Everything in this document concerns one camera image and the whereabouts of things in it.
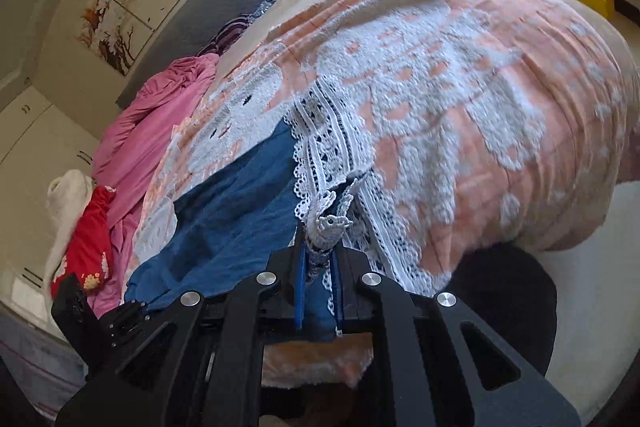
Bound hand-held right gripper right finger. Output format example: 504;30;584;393
330;247;583;427

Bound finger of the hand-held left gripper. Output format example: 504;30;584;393
101;299;152;350

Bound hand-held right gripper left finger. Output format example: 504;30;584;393
55;227;308;427

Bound blue denim pants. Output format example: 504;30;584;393
122;79;426;343

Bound red flowered garment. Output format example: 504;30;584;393
50;185;117;300

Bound white fluffy garment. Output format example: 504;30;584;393
44;169;96;303

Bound black round stool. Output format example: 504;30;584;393
432;247;558;378

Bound cream wardrobe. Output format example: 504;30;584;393
0;72;101;308

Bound pink duvet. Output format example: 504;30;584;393
90;53;221;318

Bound pink and white printed blanket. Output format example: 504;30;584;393
127;0;633;303

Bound beige bed sheet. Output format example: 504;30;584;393
215;0;346;80

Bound purple striped cloth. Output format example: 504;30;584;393
197;13;258;56

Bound blue patterned pillow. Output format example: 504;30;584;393
250;0;278;20

